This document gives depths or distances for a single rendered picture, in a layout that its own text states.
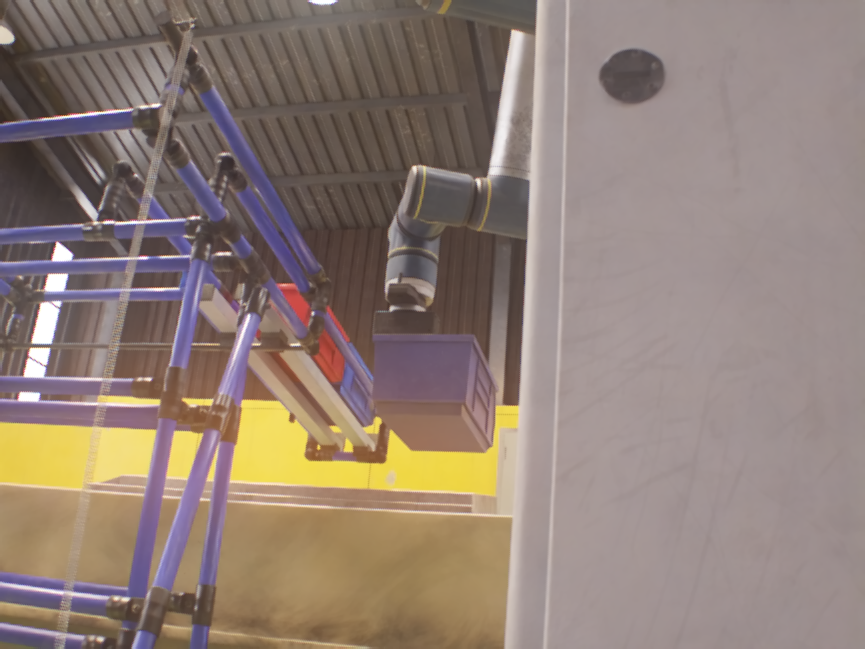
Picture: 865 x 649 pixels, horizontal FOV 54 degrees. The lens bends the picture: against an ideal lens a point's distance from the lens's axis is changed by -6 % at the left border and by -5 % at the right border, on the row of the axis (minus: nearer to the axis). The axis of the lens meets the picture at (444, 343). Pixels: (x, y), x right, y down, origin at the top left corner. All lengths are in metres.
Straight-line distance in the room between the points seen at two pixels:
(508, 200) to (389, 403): 0.48
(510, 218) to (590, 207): 1.53
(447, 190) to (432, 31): 11.00
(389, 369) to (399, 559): 0.35
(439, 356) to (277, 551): 0.45
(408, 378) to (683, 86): 1.35
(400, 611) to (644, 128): 1.29
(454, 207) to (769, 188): 1.52
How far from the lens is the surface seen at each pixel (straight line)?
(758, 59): 0.30
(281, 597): 1.58
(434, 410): 1.59
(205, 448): 1.36
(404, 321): 1.84
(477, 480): 4.43
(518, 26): 1.15
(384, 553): 1.53
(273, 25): 12.98
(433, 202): 1.77
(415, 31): 12.72
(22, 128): 1.43
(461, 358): 1.60
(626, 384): 0.25
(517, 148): 1.82
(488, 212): 1.79
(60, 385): 1.52
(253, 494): 2.14
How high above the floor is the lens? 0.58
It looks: 20 degrees up
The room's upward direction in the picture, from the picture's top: 5 degrees clockwise
